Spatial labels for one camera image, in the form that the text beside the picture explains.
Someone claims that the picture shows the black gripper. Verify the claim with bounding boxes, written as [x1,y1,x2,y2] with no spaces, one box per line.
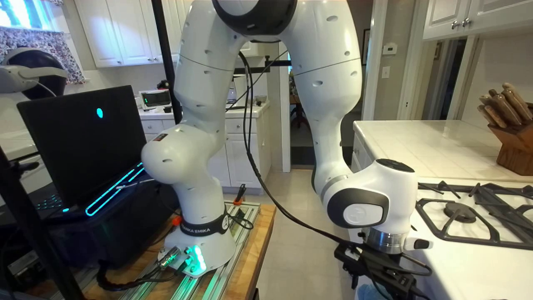
[358,251,417,300]

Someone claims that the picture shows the black white headset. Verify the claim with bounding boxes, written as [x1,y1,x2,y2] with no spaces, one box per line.
[0,49,69,101]

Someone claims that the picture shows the white base cabinet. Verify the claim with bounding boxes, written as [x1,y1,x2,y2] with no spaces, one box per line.
[142,114,270,196]

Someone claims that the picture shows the white upper cabinet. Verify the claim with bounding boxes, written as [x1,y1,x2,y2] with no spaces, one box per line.
[423,0,533,41]

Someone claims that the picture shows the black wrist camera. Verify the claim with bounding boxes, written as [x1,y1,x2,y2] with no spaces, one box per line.
[333,244,367,274]

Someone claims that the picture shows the white gas stove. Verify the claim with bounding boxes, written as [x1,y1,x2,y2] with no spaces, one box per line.
[408,179,533,300]

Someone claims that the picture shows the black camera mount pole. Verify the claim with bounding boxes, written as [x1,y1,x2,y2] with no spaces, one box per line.
[150,0,292,124]

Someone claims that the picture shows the white counter cabinet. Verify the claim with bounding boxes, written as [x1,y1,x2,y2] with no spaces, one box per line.
[352,121,533,186]

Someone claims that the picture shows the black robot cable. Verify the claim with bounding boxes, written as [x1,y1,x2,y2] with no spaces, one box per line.
[237,51,357,247]

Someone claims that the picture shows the black laptop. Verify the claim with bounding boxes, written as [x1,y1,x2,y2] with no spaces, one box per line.
[19,86,147,219]

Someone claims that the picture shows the wooden cart top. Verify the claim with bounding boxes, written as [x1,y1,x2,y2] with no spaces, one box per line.
[84,202,277,300]

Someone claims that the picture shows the wooden knife block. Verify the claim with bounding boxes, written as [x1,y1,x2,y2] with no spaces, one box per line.
[478,82,533,176]

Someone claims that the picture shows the black stove grate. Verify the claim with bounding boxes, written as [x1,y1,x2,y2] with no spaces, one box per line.
[415,182,533,251]

